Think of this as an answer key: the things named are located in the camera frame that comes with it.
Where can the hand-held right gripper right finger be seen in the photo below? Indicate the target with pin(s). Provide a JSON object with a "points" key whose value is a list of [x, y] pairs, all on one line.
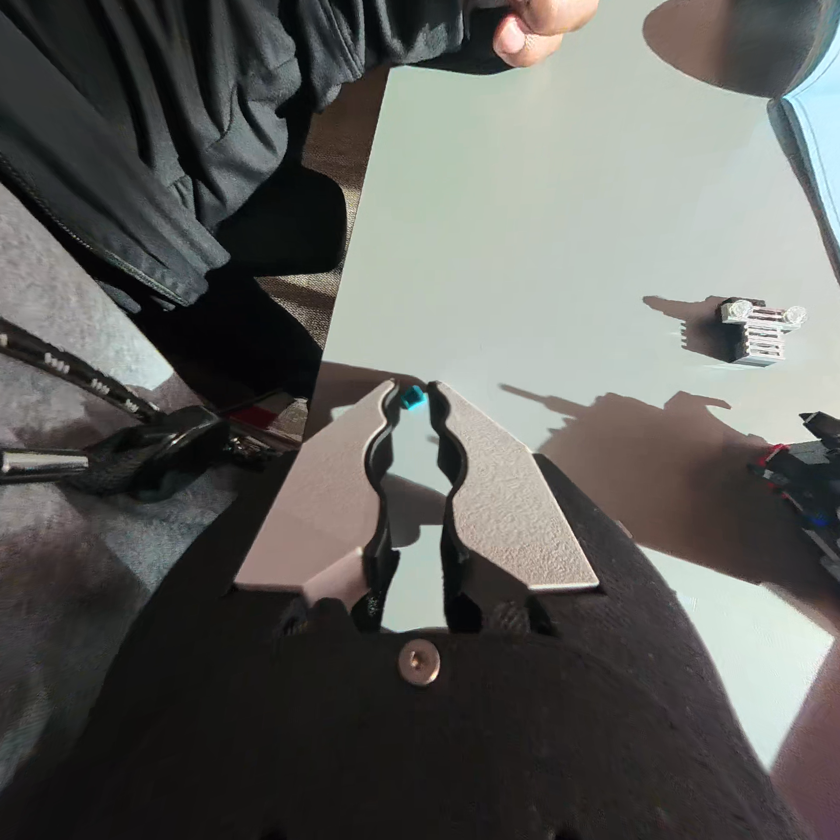
{"points": [[512, 518]]}

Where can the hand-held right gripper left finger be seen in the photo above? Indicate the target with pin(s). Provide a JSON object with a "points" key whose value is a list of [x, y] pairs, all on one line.
{"points": [[315, 512]]}

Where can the small teal brick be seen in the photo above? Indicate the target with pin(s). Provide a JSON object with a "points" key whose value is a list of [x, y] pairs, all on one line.
{"points": [[413, 398]]}

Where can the black red toy brick truck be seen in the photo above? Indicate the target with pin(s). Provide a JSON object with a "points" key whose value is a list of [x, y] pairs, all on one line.
{"points": [[807, 479]]}

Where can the grey black grille brick assembly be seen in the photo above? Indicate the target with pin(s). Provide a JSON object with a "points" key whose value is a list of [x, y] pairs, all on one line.
{"points": [[761, 341]]}

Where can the light blue instruction booklet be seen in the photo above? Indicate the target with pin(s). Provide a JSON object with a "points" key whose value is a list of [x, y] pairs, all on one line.
{"points": [[823, 164]]}

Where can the person's right forearm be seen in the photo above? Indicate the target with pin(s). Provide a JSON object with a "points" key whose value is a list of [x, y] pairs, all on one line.
{"points": [[814, 754]]}

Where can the grey desk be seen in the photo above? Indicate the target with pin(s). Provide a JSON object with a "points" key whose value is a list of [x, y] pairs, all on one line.
{"points": [[525, 197]]}

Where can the person's left hand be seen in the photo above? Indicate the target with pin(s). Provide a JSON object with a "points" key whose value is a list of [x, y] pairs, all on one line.
{"points": [[538, 33]]}

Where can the red white card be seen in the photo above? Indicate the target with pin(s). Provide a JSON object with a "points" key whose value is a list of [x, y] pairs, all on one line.
{"points": [[262, 417]]}

